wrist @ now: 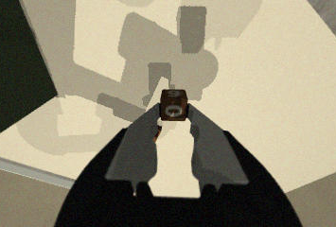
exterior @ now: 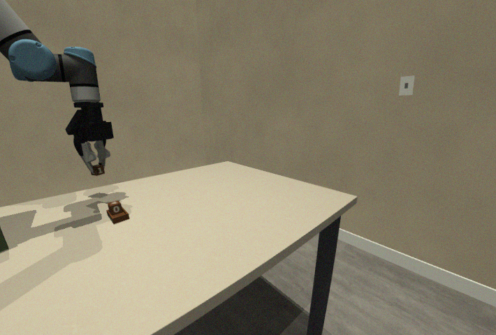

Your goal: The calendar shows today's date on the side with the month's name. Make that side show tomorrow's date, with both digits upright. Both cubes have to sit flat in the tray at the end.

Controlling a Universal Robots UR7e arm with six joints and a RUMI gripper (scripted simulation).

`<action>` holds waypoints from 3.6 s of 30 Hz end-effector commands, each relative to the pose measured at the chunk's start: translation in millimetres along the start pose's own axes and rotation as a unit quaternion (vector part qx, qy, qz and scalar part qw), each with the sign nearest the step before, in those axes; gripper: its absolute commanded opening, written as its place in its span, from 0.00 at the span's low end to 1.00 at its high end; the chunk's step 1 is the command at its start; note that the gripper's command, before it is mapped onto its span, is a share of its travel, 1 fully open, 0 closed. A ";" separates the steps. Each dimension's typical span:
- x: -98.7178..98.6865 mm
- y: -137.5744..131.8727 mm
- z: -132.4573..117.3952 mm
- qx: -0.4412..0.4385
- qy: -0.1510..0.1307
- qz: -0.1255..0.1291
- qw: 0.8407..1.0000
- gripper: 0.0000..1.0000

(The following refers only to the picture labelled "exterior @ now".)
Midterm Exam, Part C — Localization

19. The brown number cube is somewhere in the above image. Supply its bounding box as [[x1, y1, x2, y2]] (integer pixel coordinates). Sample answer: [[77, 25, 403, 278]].
[[91, 165, 105, 176], [108, 200, 122, 215]]

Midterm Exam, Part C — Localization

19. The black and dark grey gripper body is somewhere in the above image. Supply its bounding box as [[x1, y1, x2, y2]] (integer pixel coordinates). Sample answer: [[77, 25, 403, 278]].
[[73, 102, 114, 142]]

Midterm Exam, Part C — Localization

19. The brown wooden tray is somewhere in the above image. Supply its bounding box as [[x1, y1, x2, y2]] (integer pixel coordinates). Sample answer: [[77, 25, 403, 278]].
[[106, 207, 129, 224]]

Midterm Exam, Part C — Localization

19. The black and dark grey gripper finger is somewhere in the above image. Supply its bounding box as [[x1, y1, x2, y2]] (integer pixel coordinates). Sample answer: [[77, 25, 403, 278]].
[[73, 133, 96, 173], [94, 140, 110, 168]]

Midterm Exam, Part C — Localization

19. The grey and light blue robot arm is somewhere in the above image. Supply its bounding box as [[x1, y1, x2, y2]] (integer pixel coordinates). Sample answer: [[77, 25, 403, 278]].
[[0, 0, 101, 103]]

